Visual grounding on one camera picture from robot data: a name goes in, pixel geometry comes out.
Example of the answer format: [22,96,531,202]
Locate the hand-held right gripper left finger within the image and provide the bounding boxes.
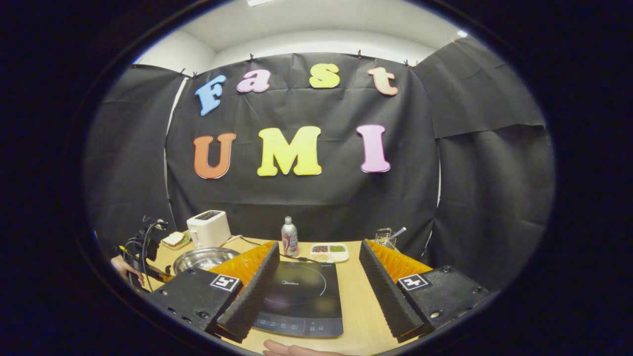
[146,241,281,344]

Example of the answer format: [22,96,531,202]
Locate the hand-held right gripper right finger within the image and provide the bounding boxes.
[359,239,490,344]

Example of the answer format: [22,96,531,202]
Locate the black induction cooktop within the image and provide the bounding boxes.
[252,261,344,339]

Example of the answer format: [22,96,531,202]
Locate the steel pot with black handles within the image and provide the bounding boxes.
[172,247,241,276]

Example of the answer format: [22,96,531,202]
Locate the pale green sandwich tray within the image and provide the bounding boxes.
[161,232,191,251]

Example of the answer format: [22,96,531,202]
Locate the metal mesh holder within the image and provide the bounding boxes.
[375,227,398,250]

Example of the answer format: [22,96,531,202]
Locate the white toaster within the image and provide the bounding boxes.
[186,210,232,249]

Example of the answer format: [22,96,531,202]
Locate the silver drink bottle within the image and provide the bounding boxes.
[281,216,299,258]

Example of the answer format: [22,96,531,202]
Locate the white divided dish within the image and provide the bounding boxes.
[310,242,349,264]

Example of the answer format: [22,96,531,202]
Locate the black backdrop cloth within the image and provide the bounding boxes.
[82,36,557,292]

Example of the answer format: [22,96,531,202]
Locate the black power cable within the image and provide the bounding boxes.
[240,236,312,263]

